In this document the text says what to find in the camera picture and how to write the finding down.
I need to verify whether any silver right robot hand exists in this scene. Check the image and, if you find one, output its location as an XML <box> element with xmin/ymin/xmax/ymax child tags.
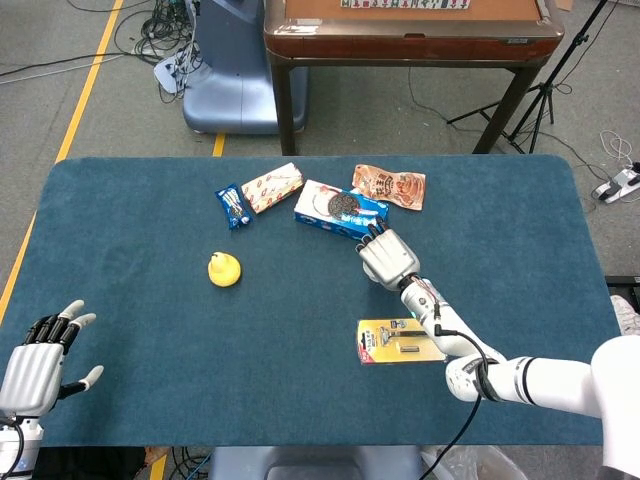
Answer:
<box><xmin>355</xmin><ymin>215</ymin><xmax>422</xmax><ymax>292</ymax></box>

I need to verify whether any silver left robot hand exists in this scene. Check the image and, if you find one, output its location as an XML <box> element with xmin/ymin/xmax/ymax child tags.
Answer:
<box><xmin>0</xmin><ymin>299</ymin><xmax>105</xmax><ymax>417</ymax></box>

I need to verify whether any orange snack pouch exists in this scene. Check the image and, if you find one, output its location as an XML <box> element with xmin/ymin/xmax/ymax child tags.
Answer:
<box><xmin>351</xmin><ymin>164</ymin><xmax>427</xmax><ymax>213</ymax></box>

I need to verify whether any yellow razor blister pack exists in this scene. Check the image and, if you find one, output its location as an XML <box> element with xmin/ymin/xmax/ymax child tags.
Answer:
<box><xmin>356</xmin><ymin>317</ymin><xmax>447</xmax><ymax>367</ymax></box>

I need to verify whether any blue Oreo cookie box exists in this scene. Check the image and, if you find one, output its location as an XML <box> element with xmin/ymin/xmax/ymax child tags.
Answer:
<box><xmin>293</xmin><ymin>178</ymin><xmax>391</xmax><ymax>240</ymax></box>

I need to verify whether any white red-print snack pack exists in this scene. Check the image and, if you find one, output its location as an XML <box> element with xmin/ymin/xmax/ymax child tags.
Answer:
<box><xmin>240</xmin><ymin>162</ymin><xmax>306</xmax><ymax>215</ymax></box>

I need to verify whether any small blue Oreo packet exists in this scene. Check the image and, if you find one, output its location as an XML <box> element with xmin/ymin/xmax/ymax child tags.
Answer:
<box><xmin>214</xmin><ymin>185</ymin><xmax>251</xmax><ymax>231</ymax></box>

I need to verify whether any yellow pear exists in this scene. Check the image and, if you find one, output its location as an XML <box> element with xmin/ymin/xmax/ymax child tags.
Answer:
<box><xmin>207</xmin><ymin>251</ymin><xmax>242</xmax><ymax>289</ymax></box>

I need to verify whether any blue felt table cover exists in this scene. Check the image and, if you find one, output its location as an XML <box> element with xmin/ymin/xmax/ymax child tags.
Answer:
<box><xmin>0</xmin><ymin>154</ymin><xmax>624</xmax><ymax>448</ymax></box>

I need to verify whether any brown mahjong table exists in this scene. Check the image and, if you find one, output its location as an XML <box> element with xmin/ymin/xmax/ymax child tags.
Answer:
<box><xmin>263</xmin><ymin>0</ymin><xmax>565</xmax><ymax>156</ymax></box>

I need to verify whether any black tripod stand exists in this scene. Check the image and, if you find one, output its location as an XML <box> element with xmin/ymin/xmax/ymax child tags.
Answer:
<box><xmin>446</xmin><ymin>0</ymin><xmax>621</xmax><ymax>155</ymax></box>

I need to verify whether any clear plastic bag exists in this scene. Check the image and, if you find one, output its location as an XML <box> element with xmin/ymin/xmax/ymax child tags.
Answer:
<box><xmin>422</xmin><ymin>444</ymin><xmax>526</xmax><ymax>480</ymax></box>

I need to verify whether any grey-blue robot own base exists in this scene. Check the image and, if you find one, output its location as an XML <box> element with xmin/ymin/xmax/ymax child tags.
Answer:
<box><xmin>208</xmin><ymin>444</ymin><xmax>424</xmax><ymax>480</ymax></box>

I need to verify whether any black flat floor panel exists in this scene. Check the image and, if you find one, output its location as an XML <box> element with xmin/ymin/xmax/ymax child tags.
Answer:
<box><xmin>604</xmin><ymin>273</ymin><xmax>640</xmax><ymax>301</ymax></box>

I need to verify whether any white power strip with plugs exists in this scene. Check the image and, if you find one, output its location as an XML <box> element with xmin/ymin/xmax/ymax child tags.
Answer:
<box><xmin>592</xmin><ymin>162</ymin><xmax>640</xmax><ymax>204</ymax></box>

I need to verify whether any white sneaker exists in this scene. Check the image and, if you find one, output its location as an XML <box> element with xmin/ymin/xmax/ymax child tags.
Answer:
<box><xmin>610</xmin><ymin>293</ymin><xmax>640</xmax><ymax>341</ymax></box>

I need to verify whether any upright mahjong tile row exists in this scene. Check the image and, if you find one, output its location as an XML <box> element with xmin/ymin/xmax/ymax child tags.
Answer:
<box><xmin>341</xmin><ymin>0</ymin><xmax>471</xmax><ymax>10</ymax></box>

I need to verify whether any white power strip board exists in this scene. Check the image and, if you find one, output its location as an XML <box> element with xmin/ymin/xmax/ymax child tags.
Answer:
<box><xmin>153</xmin><ymin>52</ymin><xmax>196</xmax><ymax>94</ymax></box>

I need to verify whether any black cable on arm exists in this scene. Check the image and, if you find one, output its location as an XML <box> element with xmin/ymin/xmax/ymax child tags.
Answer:
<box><xmin>417</xmin><ymin>322</ymin><xmax>501</xmax><ymax>480</ymax></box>

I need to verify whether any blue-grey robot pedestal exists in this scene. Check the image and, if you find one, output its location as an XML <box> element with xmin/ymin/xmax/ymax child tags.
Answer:
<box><xmin>182</xmin><ymin>0</ymin><xmax>309</xmax><ymax>135</ymax></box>

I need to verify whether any white coiled cable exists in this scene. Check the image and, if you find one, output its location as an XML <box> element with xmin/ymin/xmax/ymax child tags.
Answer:
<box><xmin>598</xmin><ymin>128</ymin><xmax>635</xmax><ymax>164</ymax></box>

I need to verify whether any thin black floor cable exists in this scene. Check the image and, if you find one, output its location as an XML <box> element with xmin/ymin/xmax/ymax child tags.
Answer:
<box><xmin>0</xmin><ymin>49</ymin><xmax>151</xmax><ymax>81</ymax></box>

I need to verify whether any tangled floor cable bundle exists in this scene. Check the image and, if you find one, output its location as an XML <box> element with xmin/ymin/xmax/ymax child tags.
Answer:
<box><xmin>114</xmin><ymin>0</ymin><xmax>201</xmax><ymax>104</ymax></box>

